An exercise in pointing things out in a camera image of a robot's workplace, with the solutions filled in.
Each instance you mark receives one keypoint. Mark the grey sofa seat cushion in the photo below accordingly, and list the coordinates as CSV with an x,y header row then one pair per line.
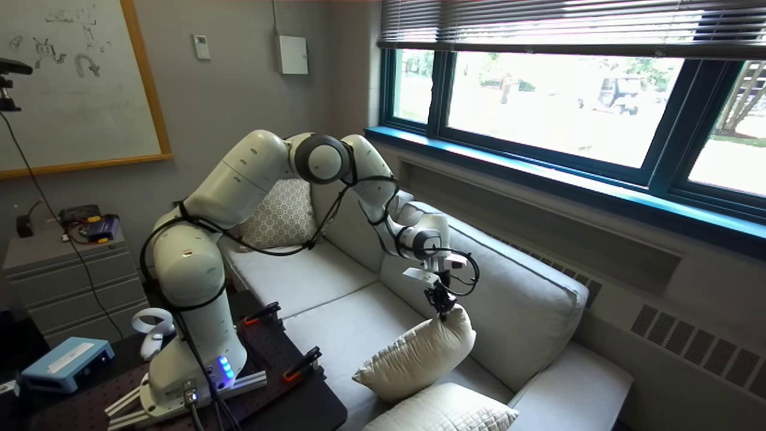
x,y
336,337
312,278

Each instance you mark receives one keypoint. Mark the beige lattice patterned pillow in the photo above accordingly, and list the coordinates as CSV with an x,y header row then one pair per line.
x,y
287,218

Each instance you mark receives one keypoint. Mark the wood framed whiteboard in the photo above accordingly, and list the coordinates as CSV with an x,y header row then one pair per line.
x,y
72,103

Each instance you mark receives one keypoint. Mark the black flat device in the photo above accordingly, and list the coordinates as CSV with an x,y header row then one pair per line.
x,y
78,216

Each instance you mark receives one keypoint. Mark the white mug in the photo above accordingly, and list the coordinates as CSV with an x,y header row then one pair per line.
x,y
150,347

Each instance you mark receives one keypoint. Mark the light blue box device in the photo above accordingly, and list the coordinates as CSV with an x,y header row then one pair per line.
x,y
62,362

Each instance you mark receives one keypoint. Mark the orange black clamp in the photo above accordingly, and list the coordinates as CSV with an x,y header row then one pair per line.
x,y
260,314
303,364

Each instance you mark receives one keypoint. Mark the grey drawer cabinet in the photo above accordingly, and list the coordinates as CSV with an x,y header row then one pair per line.
x,y
55,288

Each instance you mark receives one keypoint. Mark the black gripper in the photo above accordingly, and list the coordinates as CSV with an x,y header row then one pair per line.
x,y
440,292

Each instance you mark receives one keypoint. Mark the dark robot table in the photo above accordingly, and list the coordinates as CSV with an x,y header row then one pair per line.
x,y
312,407

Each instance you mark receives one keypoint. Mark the black tripod camera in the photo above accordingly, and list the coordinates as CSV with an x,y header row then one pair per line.
x,y
13,76

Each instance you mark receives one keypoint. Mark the small radiator vent grille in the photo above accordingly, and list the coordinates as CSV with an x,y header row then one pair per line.
x,y
578,284

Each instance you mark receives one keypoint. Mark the grey fabric sofa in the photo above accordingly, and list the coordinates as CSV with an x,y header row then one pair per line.
x,y
574,392

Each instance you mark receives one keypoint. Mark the blue cabinet object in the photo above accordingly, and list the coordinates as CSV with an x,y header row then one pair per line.
x,y
100,230

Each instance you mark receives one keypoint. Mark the grey sofa back cushion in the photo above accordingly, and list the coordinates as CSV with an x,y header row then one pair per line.
x,y
528,302
360,247

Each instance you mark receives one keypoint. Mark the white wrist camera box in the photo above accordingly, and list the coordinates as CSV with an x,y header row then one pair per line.
x,y
419,277

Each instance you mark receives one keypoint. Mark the dark window blinds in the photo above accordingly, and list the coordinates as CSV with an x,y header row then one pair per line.
x,y
558,24

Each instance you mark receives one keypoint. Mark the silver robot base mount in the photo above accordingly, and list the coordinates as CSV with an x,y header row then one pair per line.
x,y
240,383

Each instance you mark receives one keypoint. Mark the white wall box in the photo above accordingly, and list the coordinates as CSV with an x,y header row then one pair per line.
x,y
292,57

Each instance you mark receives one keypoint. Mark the teal framed window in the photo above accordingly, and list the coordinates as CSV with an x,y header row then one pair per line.
x,y
679,128

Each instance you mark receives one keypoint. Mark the large radiator vent grille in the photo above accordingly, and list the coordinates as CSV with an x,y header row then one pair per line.
x,y
695,343

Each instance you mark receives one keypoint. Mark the small black cabinet item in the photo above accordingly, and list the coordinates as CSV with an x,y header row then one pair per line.
x,y
24,225

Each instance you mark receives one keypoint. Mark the white ribbed pillow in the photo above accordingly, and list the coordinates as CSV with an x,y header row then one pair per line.
x,y
445,411

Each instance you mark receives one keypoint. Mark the plain white pillow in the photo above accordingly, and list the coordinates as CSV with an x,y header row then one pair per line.
x,y
414,359

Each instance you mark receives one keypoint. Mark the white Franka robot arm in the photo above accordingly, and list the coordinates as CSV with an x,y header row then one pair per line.
x,y
240,170

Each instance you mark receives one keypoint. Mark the white wall thermostat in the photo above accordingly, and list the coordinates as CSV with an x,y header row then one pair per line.
x,y
201,48

